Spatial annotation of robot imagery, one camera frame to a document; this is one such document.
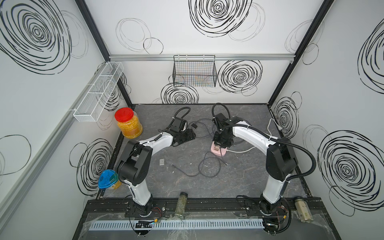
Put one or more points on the pink power strip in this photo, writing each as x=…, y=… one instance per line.
x=217, y=150

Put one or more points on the black wire basket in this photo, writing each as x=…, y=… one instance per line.
x=195, y=73

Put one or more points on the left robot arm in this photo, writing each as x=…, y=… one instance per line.
x=134, y=165

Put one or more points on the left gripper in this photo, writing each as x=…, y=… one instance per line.
x=191, y=136

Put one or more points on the white slotted cable duct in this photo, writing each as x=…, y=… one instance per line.
x=192, y=224

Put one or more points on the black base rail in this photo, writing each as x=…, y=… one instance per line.
x=166, y=206

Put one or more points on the red lid corn jar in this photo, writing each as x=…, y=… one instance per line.
x=129, y=123

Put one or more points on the aluminium wall rail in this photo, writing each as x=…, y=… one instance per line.
x=202, y=57
x=19, y=157

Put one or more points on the aluminium wall rail left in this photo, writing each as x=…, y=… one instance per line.
x=19, y=157

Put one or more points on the beige small bottle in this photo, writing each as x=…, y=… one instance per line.
x=303, y=210

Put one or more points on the aluminium wall rail back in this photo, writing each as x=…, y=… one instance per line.
x=202, y=57

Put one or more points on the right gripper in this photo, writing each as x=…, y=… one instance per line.
x=226, y=144

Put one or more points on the glass spice bottle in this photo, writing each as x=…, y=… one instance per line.
x=181, y=205

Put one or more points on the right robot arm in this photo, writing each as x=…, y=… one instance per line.
x=281, y=159

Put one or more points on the white wire shelf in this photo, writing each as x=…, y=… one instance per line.
x=101, y=89

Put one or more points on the blue lid jar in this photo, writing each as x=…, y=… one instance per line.
x=109, y=179

